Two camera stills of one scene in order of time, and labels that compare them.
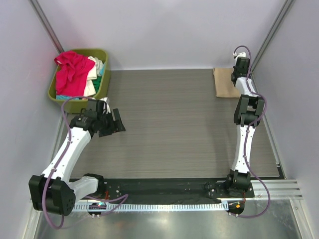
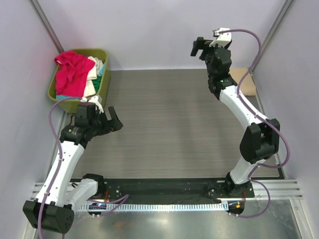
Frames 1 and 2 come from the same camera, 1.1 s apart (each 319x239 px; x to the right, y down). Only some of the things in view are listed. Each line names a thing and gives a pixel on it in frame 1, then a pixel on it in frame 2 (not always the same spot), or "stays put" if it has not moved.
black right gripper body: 247,72 → 208,57
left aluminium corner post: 35,4 stays put
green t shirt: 96,82 stays put
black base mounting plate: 151,190 stays put
